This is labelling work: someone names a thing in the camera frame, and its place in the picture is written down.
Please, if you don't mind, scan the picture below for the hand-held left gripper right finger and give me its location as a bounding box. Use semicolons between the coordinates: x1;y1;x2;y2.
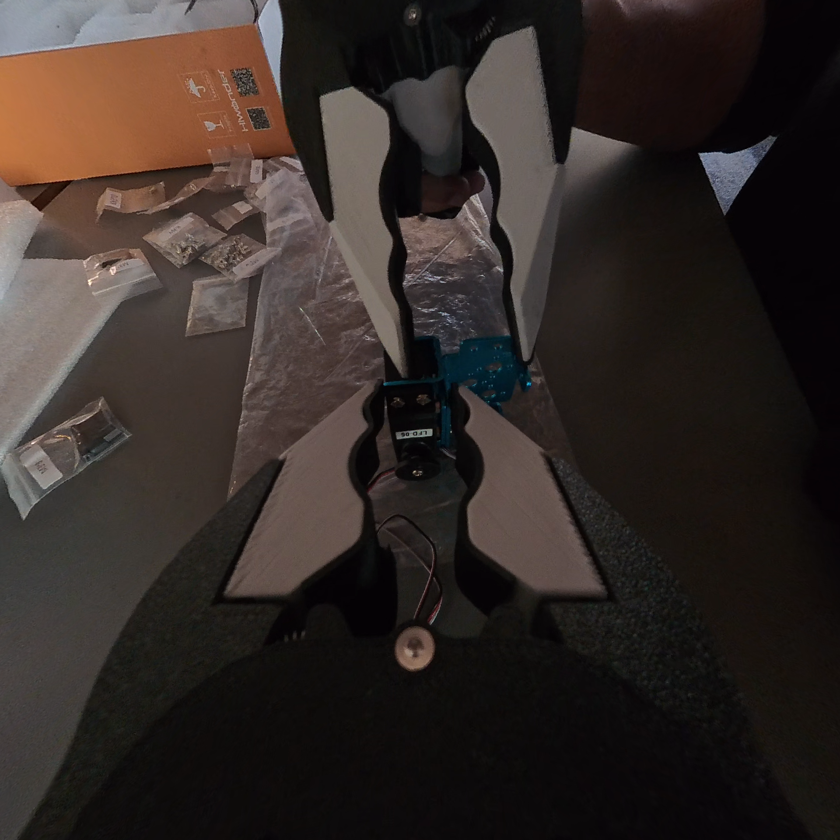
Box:
453;387;610;601

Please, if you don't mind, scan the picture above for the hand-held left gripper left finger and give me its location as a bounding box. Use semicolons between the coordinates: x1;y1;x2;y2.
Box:
222;381;382;601

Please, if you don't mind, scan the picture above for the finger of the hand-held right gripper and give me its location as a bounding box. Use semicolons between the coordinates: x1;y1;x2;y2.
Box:
319;87;416;376
465;28;568;366

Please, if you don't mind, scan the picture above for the blue metal U bracket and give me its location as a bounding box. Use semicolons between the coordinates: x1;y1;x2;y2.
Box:
446;336;534;414

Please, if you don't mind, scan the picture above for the person's right hand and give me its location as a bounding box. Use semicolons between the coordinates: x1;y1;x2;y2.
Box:
422;171;487;214

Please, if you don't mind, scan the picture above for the large clear plastic bag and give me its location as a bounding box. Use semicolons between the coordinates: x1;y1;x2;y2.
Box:
226;174;573;641

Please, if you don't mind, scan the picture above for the pile of small screw bags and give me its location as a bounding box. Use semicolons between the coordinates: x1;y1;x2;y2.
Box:
82;141;311;339

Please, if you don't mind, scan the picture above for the clear bag with black parts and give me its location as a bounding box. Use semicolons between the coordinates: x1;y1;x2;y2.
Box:
0;395;132;521

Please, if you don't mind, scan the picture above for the orange cardboard box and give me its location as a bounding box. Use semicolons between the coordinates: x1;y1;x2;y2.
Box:
0;0;296;188

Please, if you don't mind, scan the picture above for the white foam box insert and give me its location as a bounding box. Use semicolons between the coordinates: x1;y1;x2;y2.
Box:
0;0;263;56

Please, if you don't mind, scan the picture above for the person's black clothing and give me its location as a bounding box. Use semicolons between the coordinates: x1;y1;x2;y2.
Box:
709;0;840;522

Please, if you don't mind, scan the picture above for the white foam sheet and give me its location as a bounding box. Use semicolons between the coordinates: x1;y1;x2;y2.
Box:
0;256;123;455

